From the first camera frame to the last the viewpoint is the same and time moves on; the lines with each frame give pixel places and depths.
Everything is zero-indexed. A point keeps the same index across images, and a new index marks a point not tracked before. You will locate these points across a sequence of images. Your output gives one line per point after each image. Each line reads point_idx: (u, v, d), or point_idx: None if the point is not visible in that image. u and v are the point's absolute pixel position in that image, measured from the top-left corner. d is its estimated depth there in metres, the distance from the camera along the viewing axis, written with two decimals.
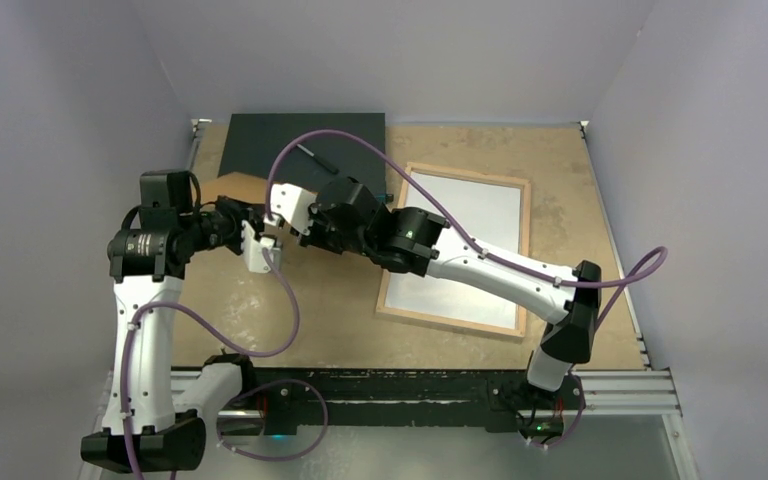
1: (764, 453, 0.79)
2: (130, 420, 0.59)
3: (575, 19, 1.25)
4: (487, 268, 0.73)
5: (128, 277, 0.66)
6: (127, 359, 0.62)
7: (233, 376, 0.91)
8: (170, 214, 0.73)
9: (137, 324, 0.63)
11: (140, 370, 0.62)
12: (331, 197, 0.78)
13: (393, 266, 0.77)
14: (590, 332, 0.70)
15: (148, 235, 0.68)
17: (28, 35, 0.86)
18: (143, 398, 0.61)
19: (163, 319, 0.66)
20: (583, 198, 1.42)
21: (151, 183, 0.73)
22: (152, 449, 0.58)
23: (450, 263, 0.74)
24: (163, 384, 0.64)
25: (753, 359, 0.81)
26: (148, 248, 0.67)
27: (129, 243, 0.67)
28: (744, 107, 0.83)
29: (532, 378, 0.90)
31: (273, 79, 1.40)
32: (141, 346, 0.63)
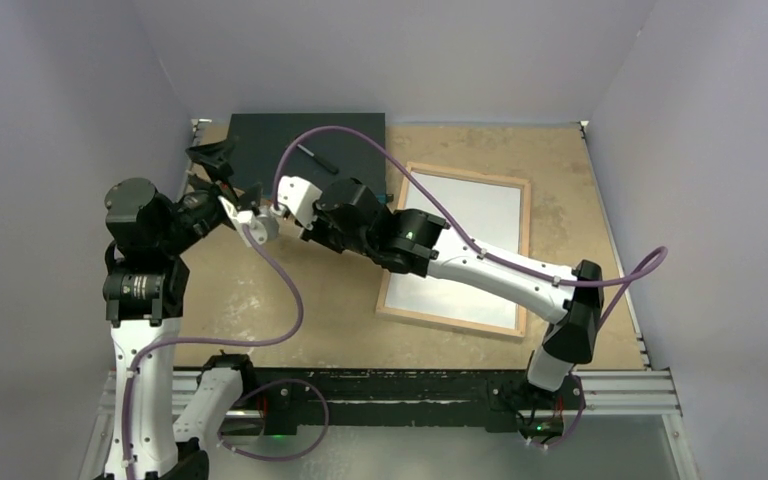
1: (764, 453, 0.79)
2: (134, 466, 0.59)
3: (575, 19, 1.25)
4: (487, 268, 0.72)
5: (126, 322, 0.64)
6: (128, 406, 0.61)
7: (234, 384, 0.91)
8: (153, 250, 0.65)
9: (136, 370, 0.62)
11: (139, 416, 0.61)
12: (332, 197, 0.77)
13: (395, 265, 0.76)
14: (591, 332, 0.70)
15: (143, 277, 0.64)
17: (28, 34, 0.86)
18: (145, 444, 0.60)
19: (163, 362, 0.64)
20: (583, 198, 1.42)
21: (118, 225, 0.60)
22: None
23: (449, 264, 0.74)
24: (165, 428, 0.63)
25: (752, 357, 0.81)
26: (145, 290, 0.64)
27: (124, 288, 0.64)
28: (745, 106, 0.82)
29: (534, 377, 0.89)
31: (272, 79, 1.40)
32: (141, 392, 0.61)
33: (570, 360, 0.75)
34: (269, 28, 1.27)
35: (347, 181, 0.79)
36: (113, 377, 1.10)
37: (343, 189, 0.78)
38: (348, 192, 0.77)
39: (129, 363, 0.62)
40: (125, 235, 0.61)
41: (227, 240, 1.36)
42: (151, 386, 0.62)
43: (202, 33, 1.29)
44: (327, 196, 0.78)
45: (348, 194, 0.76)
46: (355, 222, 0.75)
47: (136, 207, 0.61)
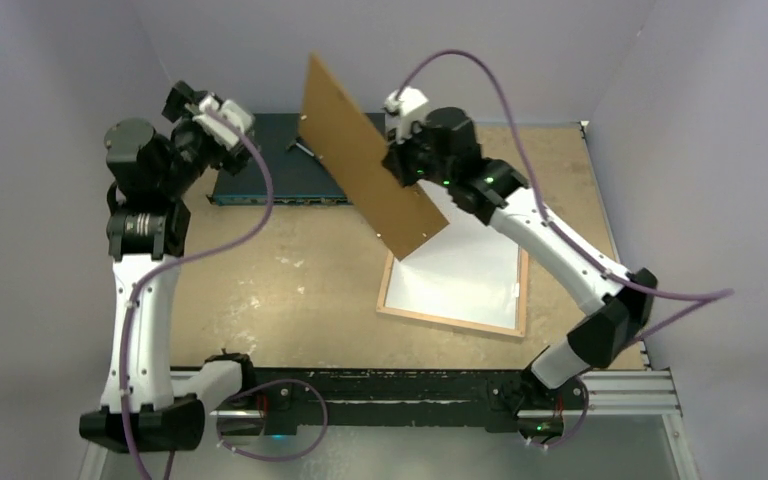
1: (764, 454, 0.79)
2: (129, 398, 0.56)
3: (575, 19, 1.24)
4: (545, 235, 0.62)
5: (127, 256, 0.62)
6: (126, 337, 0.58)
7: (234, 372, 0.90)
8: (155, 190, 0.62)
9: (136, 300, 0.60)
11: (138, 347, 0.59)
12: (436, 113, 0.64)
13: (465, 205, 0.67)
14: (620, 337, 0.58)
15: (147, 215, 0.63)
17: (29, 37, 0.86)
18: (142, 376, 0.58)
19: (162, 297, 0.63)
20: (582, 198, 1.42)
21: (118, 164, 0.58)
22: (152, 428, 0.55)
23: (521, 218, 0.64)
24: (162, 363, 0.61)
25: (751, 359, 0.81)
26: (147, 228, 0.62)
27: (127, 225, 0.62)
28: (745, 107, 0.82)
29: (535, 368, 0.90)
31: (272, 79, 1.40)
32: (140, 324, 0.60)
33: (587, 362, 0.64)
34: (269, 27, 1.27)
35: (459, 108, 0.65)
36: None
37: (453, 114, 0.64)
38: (456, 118, 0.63)
39: (129, 294, 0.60)
40: (126, 176, 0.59)
41: (227, 240, 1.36)
42: (150, 320, 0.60)
43: (203, 33, 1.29)
44: (436, 113, 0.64)
45: (457, 119, 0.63)
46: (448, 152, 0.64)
47: (136, 146, 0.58)
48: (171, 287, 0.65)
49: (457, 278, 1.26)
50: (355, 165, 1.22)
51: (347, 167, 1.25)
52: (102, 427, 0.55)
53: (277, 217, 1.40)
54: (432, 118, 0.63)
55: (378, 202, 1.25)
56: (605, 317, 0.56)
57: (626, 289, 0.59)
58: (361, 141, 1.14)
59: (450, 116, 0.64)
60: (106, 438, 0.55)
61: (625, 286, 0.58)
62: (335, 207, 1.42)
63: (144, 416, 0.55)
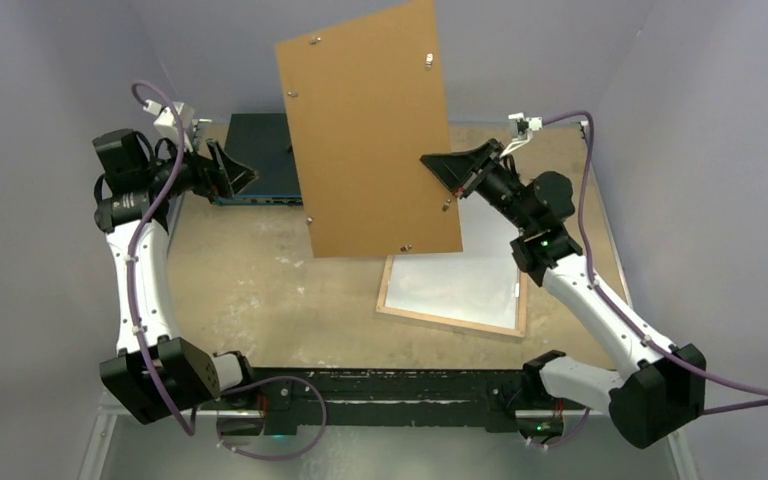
1: (764, 454, 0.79)
2: (143, 334, 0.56)
3: (576, 19, 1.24)
4: (589, 298, 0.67)
5: (119, 227, 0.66)
6: (132, 285, 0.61)
7: (231, 367, 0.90)
8: (139, 175, 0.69)
9: (135, 254, 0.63)
11: (143, 292, 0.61)
12: (554, 186, 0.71)
13: (518, 255, 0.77)
14: (655, 407, 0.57)
15: (132, 194, 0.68)
17: (32, 39, 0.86)
18: (153, 315, 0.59)
19: (157, 253, 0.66)
20: (582, 198, 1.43)
21: (104, 150, 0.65)
22: (170, 355, 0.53)
23: (569, 279, 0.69)
24: (170, 309, 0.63)
25: (750, 359, 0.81)
26: (135, 203, 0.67)
27: (114, 204, 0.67)
28: (745, 107, 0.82)
29: (543, 372, 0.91)
31: (272, 79, 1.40)
32: (143, 274, 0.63)
33: (626, 435, 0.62)
34: (269, 26, 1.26)
35: (570, 187, 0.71)
36: None
37: (563, 194, 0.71)
38: (562, 200, 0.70)
39: (126, 254, 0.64)
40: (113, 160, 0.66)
41: (227, 240, 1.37)
42: (152, 269, 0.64)
43: (203, 33, 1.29)
44: (547, 182, 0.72)
45: (565, 203, 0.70)
46: (540, 214, 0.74)
47: (119, 134, 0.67)
48: (162, 252, 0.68)
49: (457, 279, 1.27)
50: (396, 135, 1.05)
51: (375, 133, 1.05)
52: (122, 363, 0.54)
53: (277, 217, 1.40)
54: (542, 190, 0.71)
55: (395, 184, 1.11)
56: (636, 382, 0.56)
57: (666, 361, 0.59)
58: (408, 99, 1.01)
59: (559, 191, 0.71)
60: (129, 377, 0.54)
61: (664, 359, 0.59)
62: None
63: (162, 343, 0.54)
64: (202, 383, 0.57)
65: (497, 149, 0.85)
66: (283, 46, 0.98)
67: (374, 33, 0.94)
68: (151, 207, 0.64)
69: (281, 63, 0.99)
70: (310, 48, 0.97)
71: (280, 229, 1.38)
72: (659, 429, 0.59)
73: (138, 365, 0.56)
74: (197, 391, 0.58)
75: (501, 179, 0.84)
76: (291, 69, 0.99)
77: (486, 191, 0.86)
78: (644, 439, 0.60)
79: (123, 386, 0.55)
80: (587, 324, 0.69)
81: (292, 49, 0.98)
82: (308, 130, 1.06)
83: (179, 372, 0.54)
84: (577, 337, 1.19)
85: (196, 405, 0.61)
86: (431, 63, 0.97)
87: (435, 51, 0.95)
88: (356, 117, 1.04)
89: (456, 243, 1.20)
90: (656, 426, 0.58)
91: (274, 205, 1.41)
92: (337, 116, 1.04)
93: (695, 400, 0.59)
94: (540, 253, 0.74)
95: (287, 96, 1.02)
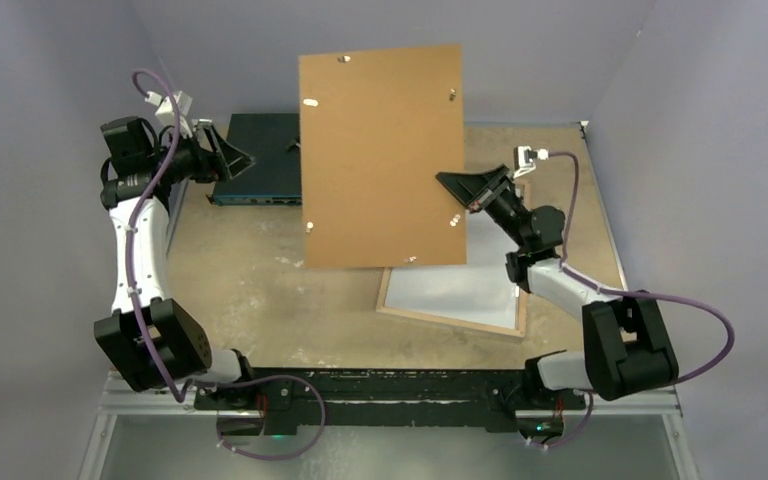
1: (766, 455, 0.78)
2: (138, 295, 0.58)
3: (576, 19, 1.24)
4: (557, 275, 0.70)
5: (122, 203, 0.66)
6: (129, 255, 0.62)
7: (232, 367, 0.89)
8: (145, 159, 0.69)
9: (135, 225, 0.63)
11: (140, 259, 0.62)
12: (546, 220, 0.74)
13: (509, 265, 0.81)
14: (610, 340, 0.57)
15: (137, 174, 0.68)
17: (31, 37, 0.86)
18: (148, 280, 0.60)
19: (157, 225, 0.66)
20: (582, 198, 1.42)
21: (112, 134, 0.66)
22: (163, 314, 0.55)
23: (546, 267, 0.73)
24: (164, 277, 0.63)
25: (751, 360, 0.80)
26: (139, 183, 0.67)
27: (118, 183, 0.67)
28: (747, 105, 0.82)
29: (540, 363, 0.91)
31: (273, 76, 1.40)
32: (141, 245, 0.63)
33: (604, 393, 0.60)
34: (269, 26, 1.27)
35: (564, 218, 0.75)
36: (113, 377, 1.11)
37: (554, 224, 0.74)
38: (553, 228, 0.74)
39: (127, 224, 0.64)
40: (119, 143, 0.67)
41: (227, 240, 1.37)
42: (151, 236, 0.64)
43: (203, 32, 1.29)
44: (543, 211, 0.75)
45: (553, 233, 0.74)
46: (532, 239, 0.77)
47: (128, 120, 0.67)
48: (162, 227, 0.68)
49: (457, 278, 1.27)
50: (412, 148, 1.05)
51: (390, 150, 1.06)
52: (115, 324, 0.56)
53: (277, 217, 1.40)
54: (538, 219, 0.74)
55: (405, 196, 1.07)
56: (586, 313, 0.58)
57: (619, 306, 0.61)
58: (426, 122, 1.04)
59: (550, 219, 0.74)
60: (122, 338, 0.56)
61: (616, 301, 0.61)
62: None
63: (155, 304, 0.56)
64: (193, 349, 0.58)
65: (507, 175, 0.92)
66: (310, 60, 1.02)
67: (406, 59, 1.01)
68: (152, 183, 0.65)
69: (306, 74, 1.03)
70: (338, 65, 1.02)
71: (280, 229, 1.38)
72: (627, 374, 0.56)
73: (131, 326, 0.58)
74: (184, 358, 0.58)
75: (509, 201, 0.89)
76: (314, 79, 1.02)
77: (493, 209, 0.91)
78: (614, 387, 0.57)
79: (115, 346, 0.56)
80: (571, 308, 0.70)
81: (323, 64, 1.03)
82: (320, 139, 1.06)
83: (172, 334, 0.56)
84: (577, 337, 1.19)
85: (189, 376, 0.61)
86: (455, 94, 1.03)
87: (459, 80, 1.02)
88: (373, 129, 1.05)
89: (461, 259, 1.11)
90: (624, 369, 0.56)
91: (274, 205, 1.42)
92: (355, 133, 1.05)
93: (660, 342, 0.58)
94: (525, 261, 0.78)
95: (305, 104, 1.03)
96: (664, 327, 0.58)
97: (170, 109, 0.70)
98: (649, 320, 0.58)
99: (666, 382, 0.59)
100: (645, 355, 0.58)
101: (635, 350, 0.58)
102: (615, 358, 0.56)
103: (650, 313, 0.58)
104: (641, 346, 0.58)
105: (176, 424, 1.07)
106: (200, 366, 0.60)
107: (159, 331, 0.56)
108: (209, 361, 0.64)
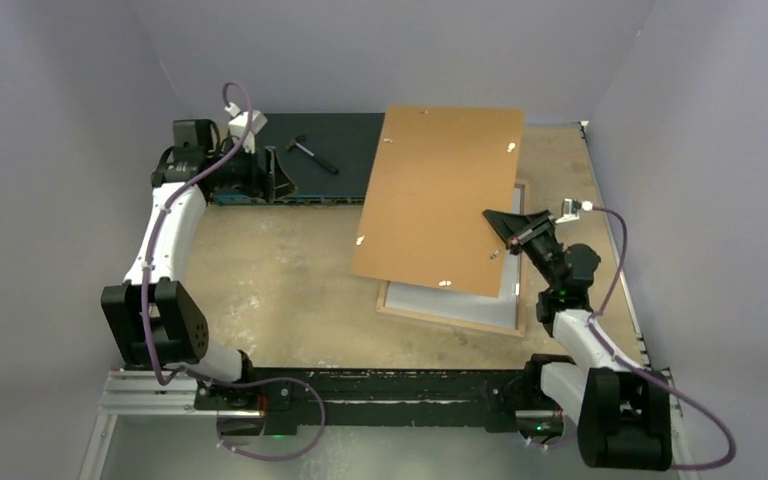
1: (763, 456, 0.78)
2: (150, 271, 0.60)
3: (575, 19, 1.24)
4: (581, 331, 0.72)
5: (166, 185, 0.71)
6: (156, 232, 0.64)
7: (233, 367, 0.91)
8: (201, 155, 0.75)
9: (170, 207, 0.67)
11: (164, 239, 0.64)
12: (578, 256, 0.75)
13: (539, 305, 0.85)
14: (609, 412, 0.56)
15: (187, 164, 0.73)
17: (30, 38, 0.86)
18: (164, 259, 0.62)
19: (189, 213, 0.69)
20: (582, 198, 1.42)
21: (180, 126, 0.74)
22: (165, 296, 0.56)
23: (575, 318, 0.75)
24: (179, 260, 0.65)
25: (751, 360, 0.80)
26: (185, 171, 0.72)
27: (169, 166, 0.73)
28: (747, 105, 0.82)
29: (544, 368, 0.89)
31: (272, 77, 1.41)
32: (168, 227, 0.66)
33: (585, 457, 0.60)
34: (269, 26, 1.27)
35: (599, 264, 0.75)
36: (113, 378, 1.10)
37: (589, 264, 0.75)
38: (585, 267, 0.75)
39: (163, 204, 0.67)
40: (183, 134, 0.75)
41: (227, 240, 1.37)
42: (181, 220, 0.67)
43: (203, 33, 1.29)
44: (578, 248, 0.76)
45: (586, 272, 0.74)
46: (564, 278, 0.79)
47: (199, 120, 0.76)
48: (193, 215, 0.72)
49: None
50: (468, 184, 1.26)
51: (449, 181, 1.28)
52: (120, 293, 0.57)
53: (277, 217, 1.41)
54: (570, 253, 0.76)
55: (459, 221, 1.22)
56: (593, 377, 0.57)
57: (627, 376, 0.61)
58: (485, 165, 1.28)
59: (585, 257, 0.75)
60: (126, 309, 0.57)
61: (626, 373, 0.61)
62: (335, 207, 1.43)
63: (160, 284, 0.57)
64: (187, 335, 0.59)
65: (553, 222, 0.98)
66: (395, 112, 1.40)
67: (465, 118, 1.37)
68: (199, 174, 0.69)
69: (391, 118, 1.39)
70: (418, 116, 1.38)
71: (280, 229, 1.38)
72: (614, 447, 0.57)
73: (135, 297, 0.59)
74: (177, 344, 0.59)
75: (547, 244, 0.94)
76: (395, 123, 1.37)
77: (529, 247, 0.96)
78: (597, 456, 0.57)
79: (116, 315, 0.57)
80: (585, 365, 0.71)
81: (405, 115, 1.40)
82: (393, 169, 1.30)
83: (170, 317, 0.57)
84: None
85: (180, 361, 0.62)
86: (512, 146, 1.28)
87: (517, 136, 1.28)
88: (442, 172, 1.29)
89: (493, 290, 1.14)
90: (610, 440, 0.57)
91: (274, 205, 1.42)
92: (421, 166, 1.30)
93: (656, 429, 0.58)
94: (555, 303, 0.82)
95: (386, 140, 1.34)
96: (666, 417, 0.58)
97: (242, 123, 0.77)
98: (654, 405, 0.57)
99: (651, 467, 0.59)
100: (637, 436, 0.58)
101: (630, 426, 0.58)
102: (606, 429, 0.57)
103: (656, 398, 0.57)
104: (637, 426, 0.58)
105: (176, 423, 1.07)
106: (190, 355, 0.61)
107: (158, 311, 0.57)
108: (202, 350, 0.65)
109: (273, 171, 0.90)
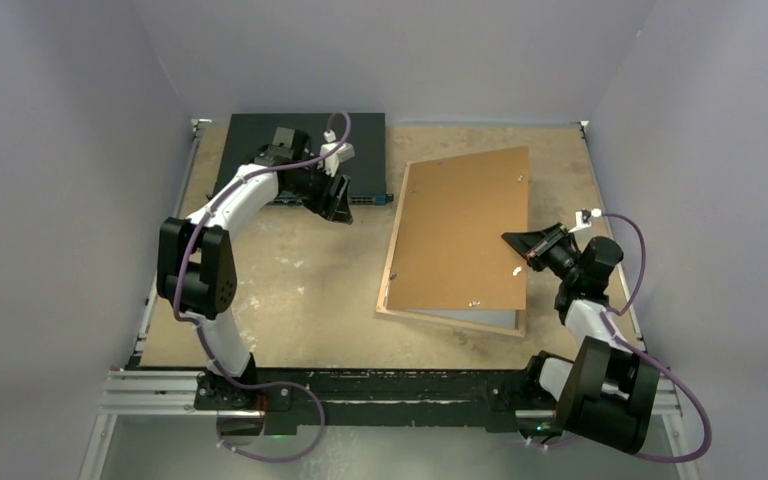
1: (764, 457, 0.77)
2: (209, 217, 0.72)
3: (575, 20, 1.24)
4: (590, 316, 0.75)
5: (248, 165, 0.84)
6: (227, 191, 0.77)
7: (239, 356, 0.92)
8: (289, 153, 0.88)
9: (247, 179, 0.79)
11: (232, 199, 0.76)
12: (601, 248, 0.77)
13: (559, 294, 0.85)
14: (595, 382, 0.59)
15: (272, 154, 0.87)
17: (29, 37, 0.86)
18: (223, 215, 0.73)
19: (259, 191, 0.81)
20: (583, 197, 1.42)
21: (282, 129, 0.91)
22: (210, 240, 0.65)
23: (588, 305, 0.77)
24: (234, 225, 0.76)
25: (752, 359, 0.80)
26: (270, 160, 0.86)
27: (259, 153, 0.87)
28: (745, 105, 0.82)
29: (547, 361, 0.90)
31: (273, 76, 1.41)
32: (238, 193, 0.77)
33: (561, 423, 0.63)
34: (269, 27, 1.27)
35: (622, 255, 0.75)
36: (112, 377, 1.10)
37: (610, 252, 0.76)
38: (609, 253, 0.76)
39: (244, 174, 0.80)
40: (282, 134, 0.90)
41: None
42: (251, 192, 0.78)
43: (204, 32, 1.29)
44: (605, 241, 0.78)
45: (606, 260, 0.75)
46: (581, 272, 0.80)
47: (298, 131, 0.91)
48: (261, 194, 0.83)
49: None
50: (483, 219, 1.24)
51: (469, 221, 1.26)
52: (177, 225, 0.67)
53: (277, 217, 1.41)
54: (594, 242, 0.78)
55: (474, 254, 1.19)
56: (585, 346, 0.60)
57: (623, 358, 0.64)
58: (499, 196, 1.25)
59: (606, 250, 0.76)
60: (175, 241, 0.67)
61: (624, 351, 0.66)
62: None
63: (211, 232, 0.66)
64: (213, 277, 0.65)
65: (566, 231, 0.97)
66: (415, 171, 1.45)
67: (477, 159, 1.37)
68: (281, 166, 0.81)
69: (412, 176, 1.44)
70: (436, 169, 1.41)
71: (280, 229, 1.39)
72: (589, 413, 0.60)
73: (187, 236, 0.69)
74: (202, 289, 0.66)
75: (566, 251, 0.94)
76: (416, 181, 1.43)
77: (551, 254, 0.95)
78: (568, 416, 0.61)
79: (168, 239, 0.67)
80: None
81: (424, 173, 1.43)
82: (417, 223, 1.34)
83: (206, 257, 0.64)
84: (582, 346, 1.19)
85: (201, 310, 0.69)
86: (522, 179, 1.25)
87: (526, 168, 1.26)
88: (461, 213, 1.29)
89: (519, 303, 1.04)
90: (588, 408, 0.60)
91: (274, 205, 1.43)
92: (445, 215, 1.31)
93: (636, 409, 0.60)
94: (573, 292, 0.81)
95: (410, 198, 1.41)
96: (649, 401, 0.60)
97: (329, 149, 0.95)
98: (639, 388, 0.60)
99: (621, 446, 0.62)
100: (619, 412, 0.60)
101: (612, 402, 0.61)
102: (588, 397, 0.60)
103: (641, 383, 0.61)
104: (619, 403, 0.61)
105: (175, 424, 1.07)
106: (210, 305, 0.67)
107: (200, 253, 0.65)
108: (221, 307, 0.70)
109: (341, 196, 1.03)
